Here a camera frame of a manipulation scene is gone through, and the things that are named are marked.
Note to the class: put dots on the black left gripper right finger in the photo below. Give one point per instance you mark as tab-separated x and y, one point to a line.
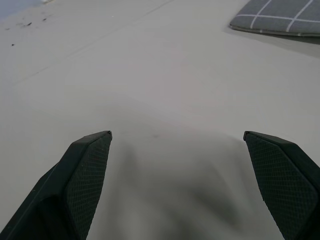
282	180

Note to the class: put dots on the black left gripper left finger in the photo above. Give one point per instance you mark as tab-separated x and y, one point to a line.
75	187

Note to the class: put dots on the grey checked folded cloth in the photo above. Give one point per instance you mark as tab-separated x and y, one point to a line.
277	17

